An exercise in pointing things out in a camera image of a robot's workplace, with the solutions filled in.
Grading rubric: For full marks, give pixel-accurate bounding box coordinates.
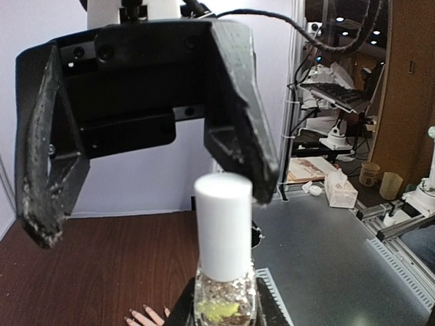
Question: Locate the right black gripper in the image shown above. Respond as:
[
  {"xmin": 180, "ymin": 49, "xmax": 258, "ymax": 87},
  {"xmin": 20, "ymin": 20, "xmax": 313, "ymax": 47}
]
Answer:
[{"xmin": 15, "ymin": 18, "xmax": 218, "ymax": 160}]

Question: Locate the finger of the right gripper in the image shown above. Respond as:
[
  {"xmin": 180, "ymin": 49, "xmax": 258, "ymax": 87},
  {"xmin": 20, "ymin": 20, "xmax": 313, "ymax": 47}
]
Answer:
[
  {"xmin": 14, "ymin": 43, "xmax": 90, "ymax": 249},
  {"xmin": 204, "ymin": 20, "xmax": 279, "ymax": 204}
]

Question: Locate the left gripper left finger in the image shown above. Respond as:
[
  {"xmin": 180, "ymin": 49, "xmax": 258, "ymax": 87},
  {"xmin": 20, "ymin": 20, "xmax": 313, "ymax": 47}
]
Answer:
[{"xmin": 164, "ymin": 278, "xmax": 195, "ymax": 326}]

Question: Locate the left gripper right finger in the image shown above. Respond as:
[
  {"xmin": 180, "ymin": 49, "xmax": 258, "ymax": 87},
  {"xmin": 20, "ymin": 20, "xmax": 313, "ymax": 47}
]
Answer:
[{"xmin": 254, "ymin": 276, "xmax": 292, "ymax": 326}]

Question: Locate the glitter nail polish bottle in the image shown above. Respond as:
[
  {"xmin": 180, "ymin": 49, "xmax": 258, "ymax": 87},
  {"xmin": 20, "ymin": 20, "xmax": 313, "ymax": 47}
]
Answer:
[{"xmin": 193, "ymin": 173, "xmax": 258, "ymax": 325}]

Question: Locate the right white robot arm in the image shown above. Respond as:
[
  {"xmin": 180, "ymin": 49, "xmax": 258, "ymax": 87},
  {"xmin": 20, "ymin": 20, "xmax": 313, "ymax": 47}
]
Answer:
[{"xmin": 14, "ymin": 1, "xmax": 279, "ymax": 249}]

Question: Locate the person's bare hand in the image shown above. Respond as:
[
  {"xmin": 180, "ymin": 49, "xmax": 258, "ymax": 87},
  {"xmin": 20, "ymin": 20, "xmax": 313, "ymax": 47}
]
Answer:
[{"xmin": 123, "ymin": 304, "xmax": 171, "ymax": 326}]

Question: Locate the cardboard box with print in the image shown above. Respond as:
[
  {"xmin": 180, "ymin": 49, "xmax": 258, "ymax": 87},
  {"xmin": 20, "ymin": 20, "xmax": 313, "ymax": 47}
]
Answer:
[{"xmin": 287, "ymin": 157, "xmax": 336, "ymax": 183}]

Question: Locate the right round circuit board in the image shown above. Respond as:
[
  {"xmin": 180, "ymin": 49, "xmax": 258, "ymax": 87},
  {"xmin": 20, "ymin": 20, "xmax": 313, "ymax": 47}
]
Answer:
[{"xmin": 251, "ymin": 221, "xmax": 264, "ymax": 249}]

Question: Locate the white tissue pack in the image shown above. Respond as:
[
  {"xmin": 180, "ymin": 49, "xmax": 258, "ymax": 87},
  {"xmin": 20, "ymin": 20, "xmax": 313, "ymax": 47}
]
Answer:
[{"xmin": 324, "ymin": 169, "xmax": 358, "ymax": 209}]

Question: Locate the background shelf with equipment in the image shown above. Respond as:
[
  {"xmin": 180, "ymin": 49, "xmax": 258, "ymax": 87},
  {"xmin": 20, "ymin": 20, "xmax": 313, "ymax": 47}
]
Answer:
[{"xmin": 294, "ymin": 1, "xmax": 383, "ymax": 160}]

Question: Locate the brown paper cup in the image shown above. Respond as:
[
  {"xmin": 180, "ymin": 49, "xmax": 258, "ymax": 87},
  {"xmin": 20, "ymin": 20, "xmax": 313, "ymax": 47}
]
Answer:
[{"xmin": 359, "ymin": 162, "xmax": 381, "ymax": 187}]

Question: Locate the yellow plastic cup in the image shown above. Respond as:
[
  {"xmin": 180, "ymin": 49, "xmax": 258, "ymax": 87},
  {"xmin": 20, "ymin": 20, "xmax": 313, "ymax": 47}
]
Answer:
[{"xmin": 379, "ymin": 172, "xmax": 403, "ymax": 200}]

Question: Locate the right black sleeved cable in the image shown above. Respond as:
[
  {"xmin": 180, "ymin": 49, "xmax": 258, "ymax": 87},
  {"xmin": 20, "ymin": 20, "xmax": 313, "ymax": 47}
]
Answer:
[{"xmin": 183, "ymin": 0, "xmax": 383, "ymax": 54}]

